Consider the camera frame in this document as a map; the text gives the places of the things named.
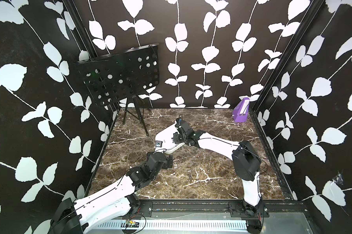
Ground purple box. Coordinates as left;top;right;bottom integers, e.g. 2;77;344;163
233;97;250;122

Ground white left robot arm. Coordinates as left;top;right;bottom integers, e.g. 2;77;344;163
48;147;173;234

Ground white plastic storage box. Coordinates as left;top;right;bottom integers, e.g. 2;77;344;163
155;123;183;155

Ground black tripod music stand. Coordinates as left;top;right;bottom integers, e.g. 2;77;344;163
74;43;160;125

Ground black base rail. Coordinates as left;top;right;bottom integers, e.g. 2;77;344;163
129;199;307;219

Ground white perforated cable duct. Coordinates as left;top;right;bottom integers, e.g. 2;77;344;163
94;219;248;232

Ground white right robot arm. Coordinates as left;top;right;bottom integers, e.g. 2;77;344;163
173;117;262;207

